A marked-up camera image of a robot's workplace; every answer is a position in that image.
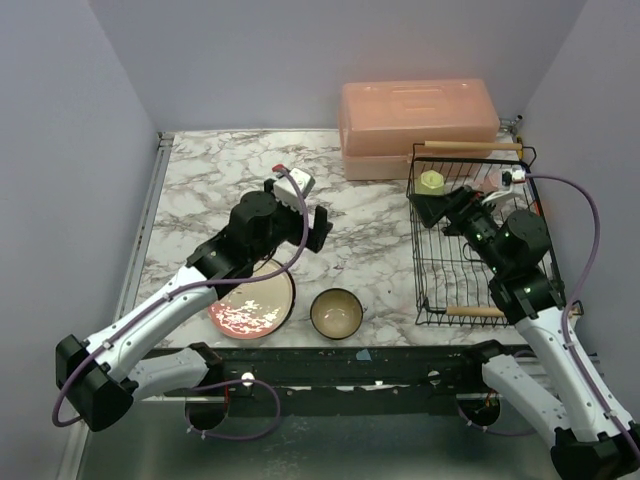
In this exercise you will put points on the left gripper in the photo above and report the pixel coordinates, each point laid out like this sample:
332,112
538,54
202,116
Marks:
319,228

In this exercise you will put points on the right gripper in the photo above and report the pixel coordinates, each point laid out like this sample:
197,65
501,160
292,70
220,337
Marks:
451,206

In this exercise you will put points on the yellow-green ceramic mug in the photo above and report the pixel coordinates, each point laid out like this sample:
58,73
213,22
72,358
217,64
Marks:
430,183

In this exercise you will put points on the pink ceramic mug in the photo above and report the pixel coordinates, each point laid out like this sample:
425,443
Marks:
490,183

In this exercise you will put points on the dark bowl cream inside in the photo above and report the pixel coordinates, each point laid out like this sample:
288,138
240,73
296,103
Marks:
336,313

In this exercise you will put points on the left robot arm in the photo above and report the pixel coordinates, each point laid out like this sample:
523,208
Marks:
104,375

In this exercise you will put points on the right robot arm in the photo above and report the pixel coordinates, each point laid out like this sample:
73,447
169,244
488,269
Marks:
589,434

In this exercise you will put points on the pink and cream plate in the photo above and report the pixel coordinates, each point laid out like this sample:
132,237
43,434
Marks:
255,310

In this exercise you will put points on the translucent pink storage box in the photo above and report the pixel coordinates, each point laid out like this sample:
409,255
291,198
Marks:
379,122

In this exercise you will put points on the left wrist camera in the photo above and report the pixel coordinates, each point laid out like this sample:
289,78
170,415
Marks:
292,186

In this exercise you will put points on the black wire dish rack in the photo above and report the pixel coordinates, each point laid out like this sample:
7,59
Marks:
483,279

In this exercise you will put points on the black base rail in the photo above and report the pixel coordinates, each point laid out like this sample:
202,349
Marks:
344,381

